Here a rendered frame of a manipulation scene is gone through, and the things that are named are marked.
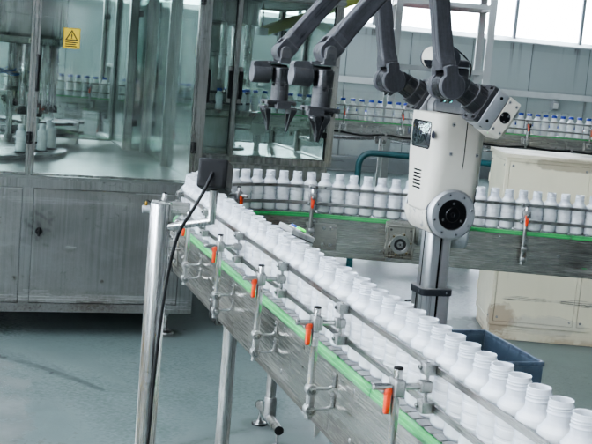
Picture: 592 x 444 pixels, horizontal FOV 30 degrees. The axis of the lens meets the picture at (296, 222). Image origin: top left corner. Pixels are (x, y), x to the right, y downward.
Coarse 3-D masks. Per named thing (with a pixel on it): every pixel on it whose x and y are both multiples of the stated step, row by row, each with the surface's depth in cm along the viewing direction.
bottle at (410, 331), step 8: (408, 312) 208; (416, 312) 210; (424, 312) 209; (408, 320) 208; (416, 320) 207; (408, 328) 208; (416, 328) 207; (400, 336) 208; (408, 336) 207; (408, 344) 207; (400, 352) 208; (400, 360) 208; (408, 360) 207
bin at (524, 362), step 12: (468, 336) 293; (480, 336) 295; (492, 336) 290; (492, 348) 290; (504, 348) 284; (516, 348) 278; (504, 360) 284; (516, 360) 278; (528, 360) 272; (540, 360) 267; (528, 372) 265; (540, 372) 266
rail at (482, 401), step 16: (224, 224) 340; (272, 256) 288; (320, 288) 250; (368, 320) 221; (384, 336) 213; (416, 352) 198; (384, 368) 212; (464, 384) 180; (480, 400) 174; (448, 416) 185; (464, 432) 179; (528, 432) 159
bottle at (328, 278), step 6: (324, 264) 253; (330, 264) 252; (336, 264) 252; (324, 270) 253; (330, 270) 252; (336, 270) 252; (324, 276) 253; (330, 276) 252; (318, 282) 253; (324, 282) 252; (330, 282) 251; (324, 288) 251; (318, 294) 253; (318, 300) 253; (324, 300) 252; (324, 306) 252; (324, 312) 252; (324, 318) 252; (324, 330) 252
